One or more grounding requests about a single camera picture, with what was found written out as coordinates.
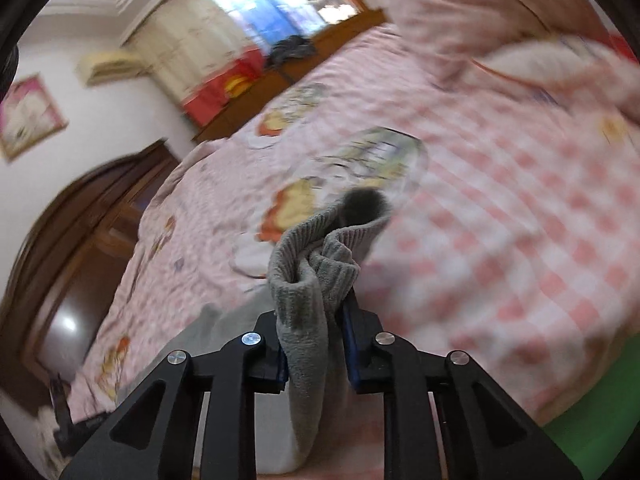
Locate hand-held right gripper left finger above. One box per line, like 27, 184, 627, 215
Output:
59, 310, 290, 480

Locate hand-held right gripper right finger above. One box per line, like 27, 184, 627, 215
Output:
342, 292, 583, 480

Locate grey pants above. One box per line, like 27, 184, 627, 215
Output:
192, 189, 393, 473

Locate brown wooden wardrobe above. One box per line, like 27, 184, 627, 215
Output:
0, 140, 182, 411

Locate pink checkered printed blanket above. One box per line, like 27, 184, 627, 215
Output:
65, 25, 640, 476

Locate green mat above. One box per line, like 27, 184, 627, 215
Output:
542, 330, 640, 480

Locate dark clothes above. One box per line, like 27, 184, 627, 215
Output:
269, 35, 317, 67

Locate wooden headboard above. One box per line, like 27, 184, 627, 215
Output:
192, 7, 388, 143

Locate printed curtain with red hem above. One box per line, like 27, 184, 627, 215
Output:
125, 0, 266, 126

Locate white air conditioner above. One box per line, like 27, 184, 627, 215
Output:
77, 50, 144, 86

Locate pink cushion with orange piping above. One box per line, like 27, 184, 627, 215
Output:
470, 35, 640, 126

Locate window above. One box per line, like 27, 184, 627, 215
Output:
207, 0, 368, 46

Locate pink checkered pillow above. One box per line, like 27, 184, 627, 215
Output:
387, 0, 606, 91

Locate pink framed wall picture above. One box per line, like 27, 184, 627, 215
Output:
0, 74, 69, 162

